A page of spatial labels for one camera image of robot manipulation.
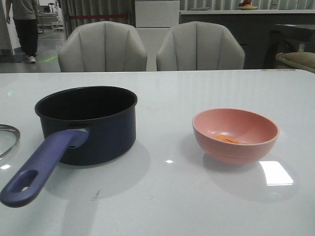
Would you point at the orange ham slices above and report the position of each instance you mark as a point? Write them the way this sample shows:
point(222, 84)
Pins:
point(224, 138)

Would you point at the pink bowl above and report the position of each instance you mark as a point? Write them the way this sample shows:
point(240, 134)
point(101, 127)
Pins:
point(260, 132)

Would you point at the dark blue saucepan purple handle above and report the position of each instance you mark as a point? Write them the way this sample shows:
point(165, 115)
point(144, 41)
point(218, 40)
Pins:
point(81, 126)

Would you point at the glass lid blue knob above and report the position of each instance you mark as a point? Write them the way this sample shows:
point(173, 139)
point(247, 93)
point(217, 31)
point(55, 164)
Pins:
point(9, 138)

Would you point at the right grey upholstered chair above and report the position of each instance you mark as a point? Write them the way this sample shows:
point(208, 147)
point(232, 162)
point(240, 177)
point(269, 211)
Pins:
point(199, 46)

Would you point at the grey upholstered chair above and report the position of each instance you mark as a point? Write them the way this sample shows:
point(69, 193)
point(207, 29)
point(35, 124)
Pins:
point(103, 47)
point(199, 46)

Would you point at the left grey upholstered chair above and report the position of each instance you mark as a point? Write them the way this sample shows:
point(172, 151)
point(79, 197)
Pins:
point(103, 47)

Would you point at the white refrigerator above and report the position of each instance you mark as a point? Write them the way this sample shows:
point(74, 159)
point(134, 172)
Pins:
point(152, 19)

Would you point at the dark grey kitchen counter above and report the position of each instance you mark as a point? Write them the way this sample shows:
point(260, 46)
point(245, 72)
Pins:
point(253, 29)

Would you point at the fruit plate on counter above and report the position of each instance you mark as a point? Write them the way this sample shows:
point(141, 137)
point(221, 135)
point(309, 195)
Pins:
point(246, 5)

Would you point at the olive cushion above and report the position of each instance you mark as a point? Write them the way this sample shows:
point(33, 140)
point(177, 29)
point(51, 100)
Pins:
point(296, 60)

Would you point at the person in grey shirt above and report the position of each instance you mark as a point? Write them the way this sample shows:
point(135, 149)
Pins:
point(25, 20)

